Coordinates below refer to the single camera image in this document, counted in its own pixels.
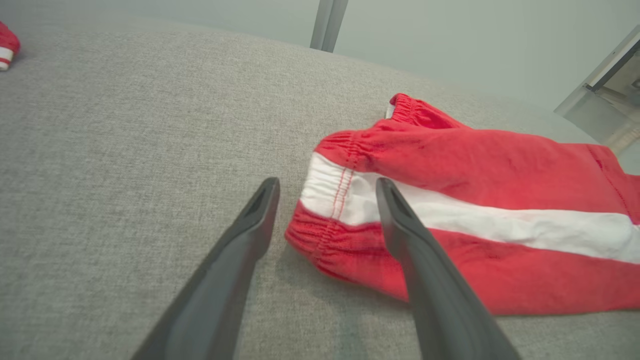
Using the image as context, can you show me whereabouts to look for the aluminium frame panel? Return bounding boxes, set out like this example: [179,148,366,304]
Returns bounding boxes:
[553,25,640,156]

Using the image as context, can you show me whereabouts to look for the red shorts with white stripe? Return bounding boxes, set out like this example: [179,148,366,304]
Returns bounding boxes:
[284,92,640,317]

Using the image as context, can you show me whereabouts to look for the red jersey shirt white sleeves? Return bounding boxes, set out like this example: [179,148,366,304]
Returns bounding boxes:
[0,21,22,72]

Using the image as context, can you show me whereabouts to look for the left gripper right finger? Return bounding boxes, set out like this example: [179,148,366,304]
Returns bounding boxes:
[375,177,522,360]

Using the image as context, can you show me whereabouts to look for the grey fabric sofa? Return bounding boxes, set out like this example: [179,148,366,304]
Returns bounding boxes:
[0,10,640,360]

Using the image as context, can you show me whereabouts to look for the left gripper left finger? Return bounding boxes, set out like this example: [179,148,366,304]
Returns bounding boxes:
[131,176,281,360]

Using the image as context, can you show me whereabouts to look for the grey metal post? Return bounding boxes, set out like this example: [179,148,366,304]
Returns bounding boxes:
[309,0,349,54]

